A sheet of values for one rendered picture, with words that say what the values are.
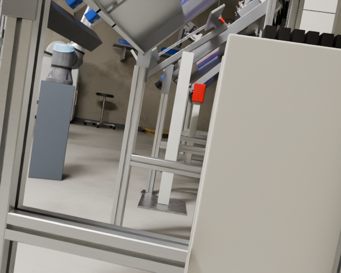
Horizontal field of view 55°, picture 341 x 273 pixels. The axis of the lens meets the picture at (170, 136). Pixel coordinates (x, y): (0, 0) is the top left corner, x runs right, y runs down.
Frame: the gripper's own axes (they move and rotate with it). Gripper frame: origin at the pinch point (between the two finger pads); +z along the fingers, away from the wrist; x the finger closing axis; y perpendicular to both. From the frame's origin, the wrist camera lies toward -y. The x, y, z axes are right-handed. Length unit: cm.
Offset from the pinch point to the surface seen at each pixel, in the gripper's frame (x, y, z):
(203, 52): -10.0, -2.4, 3.6
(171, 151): -32, -54, 28
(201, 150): -14, -44, 40
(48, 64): 316, -139, -224
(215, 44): -10.0, 5.2, 5.5
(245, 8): -6.0, 32.1, 4.2
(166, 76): -14.4, -26.2, -2.7
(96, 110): 419, -164, -141
